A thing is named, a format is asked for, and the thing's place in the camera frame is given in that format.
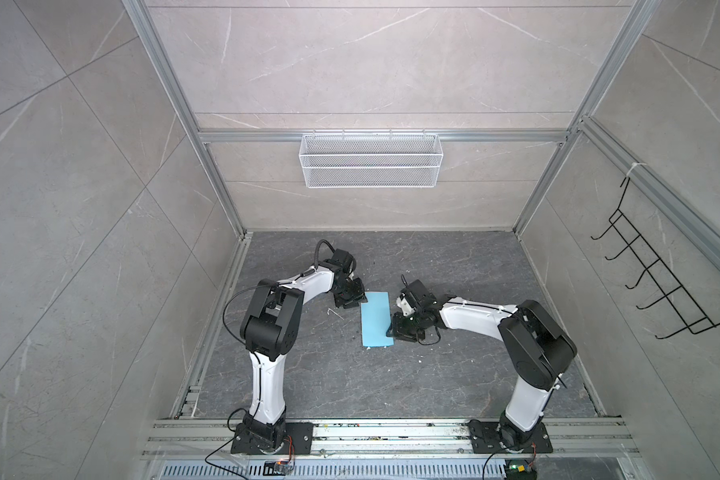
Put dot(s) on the light blue paper sheet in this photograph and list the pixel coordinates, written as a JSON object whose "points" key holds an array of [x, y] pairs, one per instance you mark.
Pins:
{"points": [[375, 320]]}

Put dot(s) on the aluminium mounting rail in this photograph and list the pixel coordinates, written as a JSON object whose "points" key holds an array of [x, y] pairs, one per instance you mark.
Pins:
{"points": [[387, 438]]}

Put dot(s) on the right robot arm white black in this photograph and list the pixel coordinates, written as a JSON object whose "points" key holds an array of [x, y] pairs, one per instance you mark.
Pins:
{"points": [[540, 351]]}

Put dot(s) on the white wire mesh basket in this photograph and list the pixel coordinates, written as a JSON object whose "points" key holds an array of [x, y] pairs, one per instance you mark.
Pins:
{"points": [[370, 160]]}

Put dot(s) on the black wire hook rack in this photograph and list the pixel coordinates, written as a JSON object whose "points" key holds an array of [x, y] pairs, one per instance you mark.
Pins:
{"points": [[655, 271]]}

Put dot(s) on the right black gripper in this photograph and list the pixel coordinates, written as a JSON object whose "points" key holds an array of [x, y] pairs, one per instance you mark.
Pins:
{"points": [[398, 330]]}

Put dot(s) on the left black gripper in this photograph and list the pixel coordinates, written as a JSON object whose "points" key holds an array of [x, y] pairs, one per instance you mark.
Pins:
{"points": [[360, 295]]}

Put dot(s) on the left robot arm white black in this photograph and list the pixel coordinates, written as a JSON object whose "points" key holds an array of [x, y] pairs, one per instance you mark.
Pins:
{"points": [[270, 329]]}

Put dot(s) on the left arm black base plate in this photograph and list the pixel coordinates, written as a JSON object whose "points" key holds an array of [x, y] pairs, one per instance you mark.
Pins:
{"points": [[280, 438]]}

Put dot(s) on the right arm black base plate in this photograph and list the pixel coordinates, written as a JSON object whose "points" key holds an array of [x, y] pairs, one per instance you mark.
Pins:
{"points": [[504, 437]]}

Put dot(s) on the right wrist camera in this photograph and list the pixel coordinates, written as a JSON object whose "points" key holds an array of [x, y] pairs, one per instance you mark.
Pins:
{"points": [[415, 298]]}

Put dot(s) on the white cable tie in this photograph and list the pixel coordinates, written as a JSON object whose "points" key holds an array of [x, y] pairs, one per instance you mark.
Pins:
{"points": [[633, 166]]}

